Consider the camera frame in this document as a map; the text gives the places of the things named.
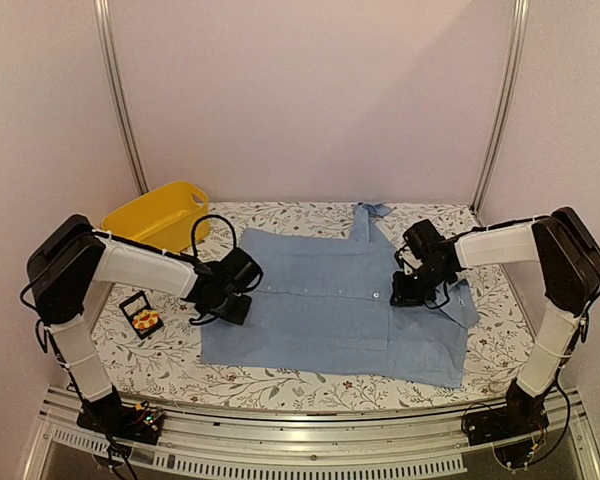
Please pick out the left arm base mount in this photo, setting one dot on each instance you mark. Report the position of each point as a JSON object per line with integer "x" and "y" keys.
{"x": 140, "y": 423}

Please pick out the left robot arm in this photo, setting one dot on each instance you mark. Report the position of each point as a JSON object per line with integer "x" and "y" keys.
{"x": 63, "y": 268}

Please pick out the left aluminium corner post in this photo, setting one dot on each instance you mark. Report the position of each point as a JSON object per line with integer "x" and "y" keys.
{"x": 105, "y": 30}

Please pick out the yellow orange flower brooch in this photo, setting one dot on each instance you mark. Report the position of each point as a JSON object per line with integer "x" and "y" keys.
{"x": 145, "y": 320}

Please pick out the right aluminium corner post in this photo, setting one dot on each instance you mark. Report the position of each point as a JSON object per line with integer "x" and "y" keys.
{"x": 506, "y": 95}

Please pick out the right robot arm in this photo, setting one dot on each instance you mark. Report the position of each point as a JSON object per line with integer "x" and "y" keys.
{"x": 569, "y": 259}

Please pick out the blue button-up shirt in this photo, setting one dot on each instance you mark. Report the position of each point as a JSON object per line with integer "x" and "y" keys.
{"x": 324, "y": 306}

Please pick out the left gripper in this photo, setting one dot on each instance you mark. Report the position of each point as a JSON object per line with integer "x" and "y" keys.
{"x": 240, "y": 316}

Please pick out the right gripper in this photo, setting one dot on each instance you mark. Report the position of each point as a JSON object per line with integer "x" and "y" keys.
{"x": 405, "y": 297}

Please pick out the aluminium front rail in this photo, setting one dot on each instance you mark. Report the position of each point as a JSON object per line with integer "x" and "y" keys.
{"x": 205, "y": 442}

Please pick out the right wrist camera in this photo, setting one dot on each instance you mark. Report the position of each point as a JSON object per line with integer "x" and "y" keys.
{"x": 422, "y": 239}

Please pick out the aluminium corner post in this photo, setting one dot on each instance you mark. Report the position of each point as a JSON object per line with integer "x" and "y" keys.
{"x": 506, "y": 95}
{"x": 105, "y": 30}

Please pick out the yellow plastic basket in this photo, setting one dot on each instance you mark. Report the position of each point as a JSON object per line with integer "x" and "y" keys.
{"x": 162, "y": 218}

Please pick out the black brooch case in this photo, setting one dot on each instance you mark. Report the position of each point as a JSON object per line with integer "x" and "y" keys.
{"x": 134, "y": 305}

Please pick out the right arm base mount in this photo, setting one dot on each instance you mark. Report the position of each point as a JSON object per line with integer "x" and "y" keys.
{"x": 505, "y": 425}

